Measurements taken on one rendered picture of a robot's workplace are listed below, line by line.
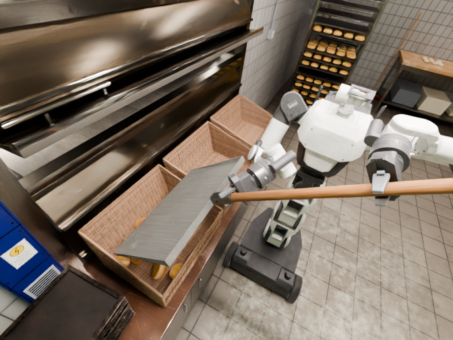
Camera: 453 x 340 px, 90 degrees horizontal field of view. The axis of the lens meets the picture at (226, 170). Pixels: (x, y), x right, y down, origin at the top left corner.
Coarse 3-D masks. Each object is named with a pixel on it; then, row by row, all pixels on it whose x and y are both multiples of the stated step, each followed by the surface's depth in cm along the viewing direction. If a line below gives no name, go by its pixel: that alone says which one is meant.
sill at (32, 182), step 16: (224, 64) 179; (192, 80) 151; (208, 80) 160; (176, 96) 133; (144, 112) 118; (160, 112) 126; (112, 128) 105; (128, 128) 108; (80, 144) 95; (96, 144) 96; (64, 160) 88; (80, 160) 91; (32, 176) 80; (48, 176) 82; (32, 192) 79
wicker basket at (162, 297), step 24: (168, 192) 151; (96, 216) 108; (120, 216) 120; (144, 216) 136; (216, 216) 141; (96, 240) 111; (120, 240) 124; (192, 240) 134; (120, 264) 100; (144, 264) 121; (192, 264) 122; (144, 288) 105; (168, 288) 101
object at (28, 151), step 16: (240, 32) 170; (192, 48) 136; (208, 48) 135; (160, 64) 112; (176, 64) 111; (112, 80) 95; (128, 80) 95; (144, 80) 94; (160, 80) 94; (96, 96) 82; (128, 96) 81; (48, 112) 73; (64, 112) 73; (96, 112) 72; (112, 112) 77; (0, 128) 66; (16, 128) 66; (32, 128) 65; (64, 128) 65; (80, 128) 69; (0, 144) 60; (32, 144) 59; (48, 144) 62
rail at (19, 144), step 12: (240, 36) 148; (216, 48) 126; (192, 60) 109; (168, 72) 96; (144, 84) 86; (120, 96) 78; (96, 108) 72; (60, 120) 64; (72, 120) 66; (36, 132) 59; (48, 132) 61; (12, 144) 56; (24, 144) 57
